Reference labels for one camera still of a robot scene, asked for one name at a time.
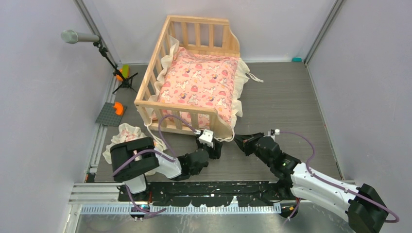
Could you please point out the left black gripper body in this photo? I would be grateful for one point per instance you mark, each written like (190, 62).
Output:
(214, 153)

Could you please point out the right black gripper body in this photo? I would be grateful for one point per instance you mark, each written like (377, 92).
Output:
(249, 145)

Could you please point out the pink printed cushion with ties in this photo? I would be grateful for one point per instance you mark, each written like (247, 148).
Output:
(208, 81)

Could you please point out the wooden slatted pet bed frame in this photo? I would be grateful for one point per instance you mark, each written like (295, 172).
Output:
(200, 35)

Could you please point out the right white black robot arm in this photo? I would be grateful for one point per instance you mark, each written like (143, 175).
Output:
(362, 207)

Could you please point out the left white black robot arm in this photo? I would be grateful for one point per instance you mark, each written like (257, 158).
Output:
(132, 160)

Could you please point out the small checkered ruffled pillow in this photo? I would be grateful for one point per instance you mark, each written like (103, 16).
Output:
(128, 133)

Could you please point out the teal small block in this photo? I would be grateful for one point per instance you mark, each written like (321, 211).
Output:
(297, 59)

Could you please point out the orange curved toy piece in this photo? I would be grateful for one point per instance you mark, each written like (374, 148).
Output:
(119, 108)

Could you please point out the grey building plate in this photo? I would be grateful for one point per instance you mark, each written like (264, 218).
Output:
(107, 116)

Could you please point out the orange green toy ball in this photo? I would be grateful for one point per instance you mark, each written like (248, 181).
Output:
(125, 71)

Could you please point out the silver microphone on tripod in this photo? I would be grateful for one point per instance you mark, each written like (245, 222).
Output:
(72, 37)

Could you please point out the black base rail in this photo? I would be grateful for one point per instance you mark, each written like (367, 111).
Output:
(215, 194)

